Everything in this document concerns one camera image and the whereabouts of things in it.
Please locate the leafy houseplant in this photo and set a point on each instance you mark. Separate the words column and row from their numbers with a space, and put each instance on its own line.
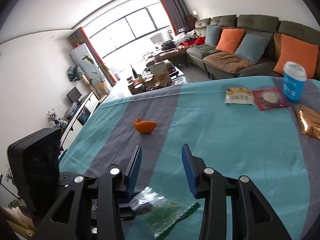
column 10, row 180

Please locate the teal and grey striped tablecloth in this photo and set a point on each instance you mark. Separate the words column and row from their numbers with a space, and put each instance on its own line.
column 225, row 142

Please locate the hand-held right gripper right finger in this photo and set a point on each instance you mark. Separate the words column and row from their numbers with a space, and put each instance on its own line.
column 190, row 175

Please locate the grey and orange curtain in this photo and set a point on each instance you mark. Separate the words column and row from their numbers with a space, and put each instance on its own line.
column 97, row 57
column 172, row 10

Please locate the tall plant in yellow pot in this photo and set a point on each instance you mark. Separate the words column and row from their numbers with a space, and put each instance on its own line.
column 101, row 76

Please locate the group of jars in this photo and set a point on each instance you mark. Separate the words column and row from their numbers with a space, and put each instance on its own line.
column 142, row 83

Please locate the large orange cushion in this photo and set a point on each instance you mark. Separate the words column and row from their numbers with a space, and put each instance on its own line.
column 296, row 55

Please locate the brown corner cabinet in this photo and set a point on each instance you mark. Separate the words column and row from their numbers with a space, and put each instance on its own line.
column 190, row 21

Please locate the plant in blue vase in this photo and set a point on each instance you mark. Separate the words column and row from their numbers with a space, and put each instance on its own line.
column 53, row 117

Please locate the red snack packet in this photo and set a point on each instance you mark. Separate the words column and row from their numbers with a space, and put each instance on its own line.
column 271, row 98

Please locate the large blue cushion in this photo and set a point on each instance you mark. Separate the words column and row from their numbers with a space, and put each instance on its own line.
column 252, row 48

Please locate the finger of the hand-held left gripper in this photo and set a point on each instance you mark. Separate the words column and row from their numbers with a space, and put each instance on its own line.
column 126, row 212
column 66, row 181

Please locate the white standing air conditioner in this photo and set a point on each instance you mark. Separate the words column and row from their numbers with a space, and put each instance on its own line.
column 81, row 60

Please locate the full gold snack packet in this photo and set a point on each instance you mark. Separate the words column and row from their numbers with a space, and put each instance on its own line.
column 308, row 121

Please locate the dark wine bottle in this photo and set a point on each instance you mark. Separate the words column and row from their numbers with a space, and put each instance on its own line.
column 133, row 72

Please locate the blue cup with white lid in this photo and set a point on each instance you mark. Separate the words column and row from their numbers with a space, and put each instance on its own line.
column 293, row 85

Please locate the green sofa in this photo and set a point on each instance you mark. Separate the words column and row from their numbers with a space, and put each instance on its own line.
column 255, row 22

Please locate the beige paper bag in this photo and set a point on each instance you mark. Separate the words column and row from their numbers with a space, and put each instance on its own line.
column 161, row 73

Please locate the black glass coffee table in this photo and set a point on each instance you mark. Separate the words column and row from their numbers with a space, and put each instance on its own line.
column 175, row 73

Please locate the white TV cabinet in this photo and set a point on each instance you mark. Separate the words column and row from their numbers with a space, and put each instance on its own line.
column 90, row 105

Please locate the brown ottoman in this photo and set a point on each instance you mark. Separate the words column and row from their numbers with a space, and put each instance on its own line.
column 170, row 55

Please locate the clear green printed wrapper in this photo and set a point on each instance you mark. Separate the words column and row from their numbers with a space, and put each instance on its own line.
column 165, row 212

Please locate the white chair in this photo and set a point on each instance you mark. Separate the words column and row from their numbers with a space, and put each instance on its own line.
column 156, row 40

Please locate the black monitor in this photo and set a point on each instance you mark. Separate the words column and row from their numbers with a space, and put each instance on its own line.
column 73, row 95

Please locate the pile of clothes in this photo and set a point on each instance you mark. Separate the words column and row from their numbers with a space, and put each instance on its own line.
column 172, row 42

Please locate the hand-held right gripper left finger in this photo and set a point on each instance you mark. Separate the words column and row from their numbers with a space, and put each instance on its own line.
column 132, row 177

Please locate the orange peel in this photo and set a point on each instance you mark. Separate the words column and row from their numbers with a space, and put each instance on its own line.
column 145, row 126

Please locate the beige snack packet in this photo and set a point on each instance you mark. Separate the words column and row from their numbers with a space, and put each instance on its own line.
column 238, row 97

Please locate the small orange cushion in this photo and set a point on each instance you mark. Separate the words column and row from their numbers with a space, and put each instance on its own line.
column 230, row 41

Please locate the large balcony window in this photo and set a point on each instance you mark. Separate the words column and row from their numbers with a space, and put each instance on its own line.
column 132, row 27

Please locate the covered standing fan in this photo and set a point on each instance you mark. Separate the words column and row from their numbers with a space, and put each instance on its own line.
column 74, row 73

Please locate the small potted plant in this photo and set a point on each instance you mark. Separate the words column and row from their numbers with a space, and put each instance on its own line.
column 76, row 42

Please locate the small blue cushion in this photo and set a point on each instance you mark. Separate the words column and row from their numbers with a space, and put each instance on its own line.
column 212, row 36

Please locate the clear plastic bag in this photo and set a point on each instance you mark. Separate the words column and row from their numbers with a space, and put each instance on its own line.
column 70, row 110

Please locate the red cloth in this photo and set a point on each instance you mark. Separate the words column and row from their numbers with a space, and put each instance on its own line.
column 196, row 41

